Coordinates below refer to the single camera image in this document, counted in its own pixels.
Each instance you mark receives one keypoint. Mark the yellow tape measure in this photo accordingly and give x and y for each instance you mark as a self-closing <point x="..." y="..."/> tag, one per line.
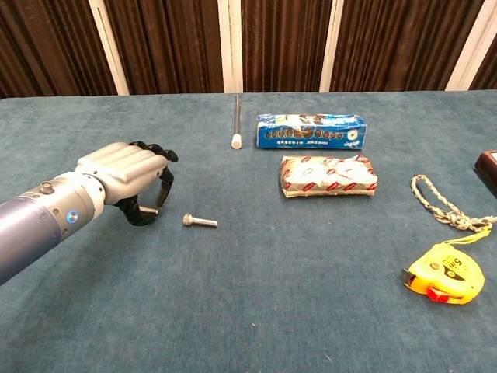
<point x="446" y="274"/>

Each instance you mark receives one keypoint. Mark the silver red snack packet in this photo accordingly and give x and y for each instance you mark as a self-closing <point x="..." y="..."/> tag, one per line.
<point x="328" y="175"/>

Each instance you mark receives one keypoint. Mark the dark brown bottle white cap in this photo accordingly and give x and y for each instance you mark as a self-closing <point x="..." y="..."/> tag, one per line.
<point x="487" y="165"/>

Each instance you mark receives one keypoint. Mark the blue biscuit box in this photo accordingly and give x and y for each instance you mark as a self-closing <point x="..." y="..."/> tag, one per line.
<point x="310" y="131"/>

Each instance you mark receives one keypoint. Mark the glass test tube white stopper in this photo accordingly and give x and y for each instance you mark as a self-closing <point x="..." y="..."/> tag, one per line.
<point x="236" y="141"/>

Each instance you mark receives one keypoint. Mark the left robot hand grey black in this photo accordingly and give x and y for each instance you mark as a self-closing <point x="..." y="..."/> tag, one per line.
<point x="120" y="167"/>

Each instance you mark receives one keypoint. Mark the dark brown curtain panel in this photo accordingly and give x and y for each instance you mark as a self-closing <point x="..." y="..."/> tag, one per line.
<point x="50" y="42"/>
<point x="400" y="42"/>
<point x="285" y="42"/>
<point x="487" y="74"/>
<point x="167" y="42"/>

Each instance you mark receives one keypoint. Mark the blue felt table cover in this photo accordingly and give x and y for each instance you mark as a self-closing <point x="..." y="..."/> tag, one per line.
<point x="248" y="291"/>

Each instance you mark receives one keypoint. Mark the white frame post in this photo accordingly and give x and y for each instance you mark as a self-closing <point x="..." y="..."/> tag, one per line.
<point x="331" y="46"/>
<point x="108" y="46"/>
<point x="230" y="46"/>
<point x="471" y="42"/>

